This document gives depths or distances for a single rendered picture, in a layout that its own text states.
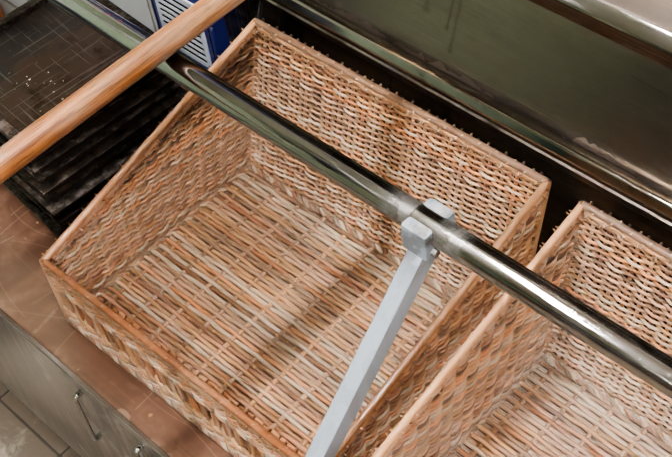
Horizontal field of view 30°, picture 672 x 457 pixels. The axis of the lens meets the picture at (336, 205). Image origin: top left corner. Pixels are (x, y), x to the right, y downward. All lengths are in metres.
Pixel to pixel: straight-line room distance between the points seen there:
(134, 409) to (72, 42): 0.59
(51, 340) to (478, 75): 0.76
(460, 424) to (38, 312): 0.69
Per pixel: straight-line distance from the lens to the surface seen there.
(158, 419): 1.81
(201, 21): 1.39
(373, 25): 1.72
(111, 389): 1.86
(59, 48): 2.03
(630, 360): 1.10
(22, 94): 1.98
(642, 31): 1.26
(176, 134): 1.89
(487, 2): 1.58
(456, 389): 1.61
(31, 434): 2.57
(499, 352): 1.65
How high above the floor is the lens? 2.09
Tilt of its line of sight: 49 degrees down
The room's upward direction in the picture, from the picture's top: 9 degrees counter-clockwise
